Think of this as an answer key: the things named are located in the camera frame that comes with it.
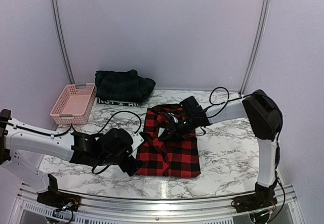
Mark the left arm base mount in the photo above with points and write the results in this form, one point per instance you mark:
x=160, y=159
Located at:
x=59, y=199

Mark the green plaid skirt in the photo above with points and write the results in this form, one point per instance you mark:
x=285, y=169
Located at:
x=123, y=86

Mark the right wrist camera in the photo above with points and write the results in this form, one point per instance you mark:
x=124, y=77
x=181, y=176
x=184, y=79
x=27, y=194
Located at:
x=171, y=118

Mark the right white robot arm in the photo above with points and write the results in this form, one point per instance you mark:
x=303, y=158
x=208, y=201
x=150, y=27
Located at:
x=266, y=121

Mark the red black plaid shirt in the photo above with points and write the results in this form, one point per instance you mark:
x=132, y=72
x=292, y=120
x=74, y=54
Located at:
x=167, y=158

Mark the aluminium front table rail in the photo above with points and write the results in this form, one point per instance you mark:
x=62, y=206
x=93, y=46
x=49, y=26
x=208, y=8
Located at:
x=99, y=209

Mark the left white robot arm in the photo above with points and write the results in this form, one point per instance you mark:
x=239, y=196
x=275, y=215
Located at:
x=99, y=149

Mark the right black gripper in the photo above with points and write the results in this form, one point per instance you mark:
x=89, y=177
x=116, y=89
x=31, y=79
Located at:
x=174, y=134

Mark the pink plastic basket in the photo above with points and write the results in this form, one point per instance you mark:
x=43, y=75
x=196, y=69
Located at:
x=74, y=104

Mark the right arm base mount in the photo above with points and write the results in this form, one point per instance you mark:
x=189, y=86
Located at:
x=252, y=202

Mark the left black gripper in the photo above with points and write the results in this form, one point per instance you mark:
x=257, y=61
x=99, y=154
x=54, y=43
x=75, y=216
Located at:
x=126, y=167

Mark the right aluminium frame post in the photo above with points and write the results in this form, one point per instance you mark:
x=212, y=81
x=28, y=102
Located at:
x=256, y=44

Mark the aluminium frame post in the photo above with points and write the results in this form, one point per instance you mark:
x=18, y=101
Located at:
x=61, y=41
x=256, y=44

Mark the left aluminium frame post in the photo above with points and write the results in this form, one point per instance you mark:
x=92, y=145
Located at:
x=61, y=41

